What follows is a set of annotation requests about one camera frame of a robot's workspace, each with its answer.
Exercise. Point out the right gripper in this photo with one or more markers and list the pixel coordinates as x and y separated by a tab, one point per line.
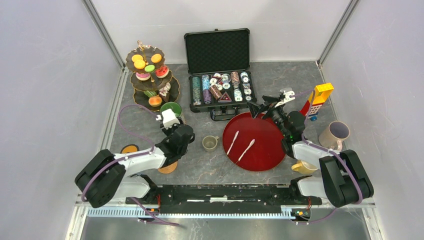
255	109

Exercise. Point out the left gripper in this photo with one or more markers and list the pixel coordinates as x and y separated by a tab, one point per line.
175	125

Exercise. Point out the green bowl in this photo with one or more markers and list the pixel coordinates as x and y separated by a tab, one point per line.
174	106

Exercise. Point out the orange peach bun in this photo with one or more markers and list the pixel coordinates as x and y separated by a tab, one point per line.
155	101

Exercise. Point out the red round tray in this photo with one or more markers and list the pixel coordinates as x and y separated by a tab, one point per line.
265	154

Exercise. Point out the chocolate cake slice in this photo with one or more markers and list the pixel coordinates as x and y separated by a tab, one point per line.
165	96

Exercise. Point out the woven coaster front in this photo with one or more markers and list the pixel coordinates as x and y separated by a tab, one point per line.
168	169

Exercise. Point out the white striped donut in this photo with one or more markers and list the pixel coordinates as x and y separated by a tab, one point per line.
165	90

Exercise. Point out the white rectangular pastry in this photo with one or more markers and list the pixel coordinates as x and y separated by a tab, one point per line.
150	93

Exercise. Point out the red frosted donut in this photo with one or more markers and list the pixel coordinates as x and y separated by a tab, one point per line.
162	72

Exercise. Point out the pink frosted donut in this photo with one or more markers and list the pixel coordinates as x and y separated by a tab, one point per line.
142	76

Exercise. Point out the green macaron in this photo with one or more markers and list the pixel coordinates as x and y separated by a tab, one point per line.
150	68

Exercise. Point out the orange round biscuit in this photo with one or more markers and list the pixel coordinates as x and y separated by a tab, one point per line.
139	64

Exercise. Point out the yellow round cookie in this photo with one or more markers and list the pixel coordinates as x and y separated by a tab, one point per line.
156	58

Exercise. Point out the orange waffle biscuit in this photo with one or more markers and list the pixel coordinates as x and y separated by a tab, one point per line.
137	57

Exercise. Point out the beige purple mug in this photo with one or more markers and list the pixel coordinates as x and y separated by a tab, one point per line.
334	135

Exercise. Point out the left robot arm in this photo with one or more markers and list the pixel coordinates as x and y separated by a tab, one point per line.
108	176

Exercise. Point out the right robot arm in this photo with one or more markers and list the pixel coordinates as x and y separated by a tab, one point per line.
343	179

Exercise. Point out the small grey-green cup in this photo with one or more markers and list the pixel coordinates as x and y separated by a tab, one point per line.
210	143

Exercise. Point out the orange black coaster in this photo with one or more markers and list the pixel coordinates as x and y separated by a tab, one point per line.
130	148

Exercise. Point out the three-tier dessert stand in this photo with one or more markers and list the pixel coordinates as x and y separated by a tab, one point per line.
154	83

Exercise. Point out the black poker chip case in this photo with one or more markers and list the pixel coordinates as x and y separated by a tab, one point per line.
220	82

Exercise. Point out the toy block tower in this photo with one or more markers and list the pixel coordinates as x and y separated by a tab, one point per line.
313	104

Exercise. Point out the yellow cup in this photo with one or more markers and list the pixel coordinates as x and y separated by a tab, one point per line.
304	167

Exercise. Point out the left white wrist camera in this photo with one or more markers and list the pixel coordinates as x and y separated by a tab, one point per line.
168	118

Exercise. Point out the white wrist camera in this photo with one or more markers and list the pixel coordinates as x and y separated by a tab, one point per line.
285	95
168	118

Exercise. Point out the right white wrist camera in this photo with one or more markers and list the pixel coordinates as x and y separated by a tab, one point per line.
285	95

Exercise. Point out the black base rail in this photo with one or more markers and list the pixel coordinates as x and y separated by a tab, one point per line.
224	200

